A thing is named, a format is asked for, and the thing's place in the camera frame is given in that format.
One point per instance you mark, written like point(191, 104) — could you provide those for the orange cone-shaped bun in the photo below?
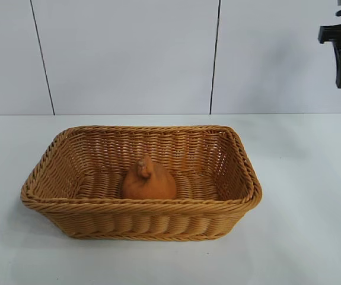
point(149, 185)

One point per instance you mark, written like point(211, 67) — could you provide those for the woven wicker basket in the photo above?
point(99, 213)

